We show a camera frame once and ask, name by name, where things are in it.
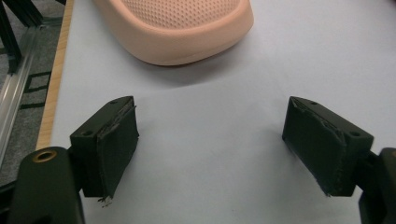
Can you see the aluminium floor rail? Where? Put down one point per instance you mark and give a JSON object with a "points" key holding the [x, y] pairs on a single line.
{"points": [[12, 90]]}

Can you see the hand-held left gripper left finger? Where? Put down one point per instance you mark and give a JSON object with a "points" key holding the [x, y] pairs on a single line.
{"points": [[106, 149]]}

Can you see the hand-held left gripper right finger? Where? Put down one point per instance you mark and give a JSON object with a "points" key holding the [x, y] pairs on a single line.
{"points": [[323, 146]]}

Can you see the black metal stand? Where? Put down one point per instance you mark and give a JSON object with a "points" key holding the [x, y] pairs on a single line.
{"points": [[7, 40]]}

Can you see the pink slipper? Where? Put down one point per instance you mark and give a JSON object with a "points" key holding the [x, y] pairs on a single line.
{"points": [[174, 40]]}

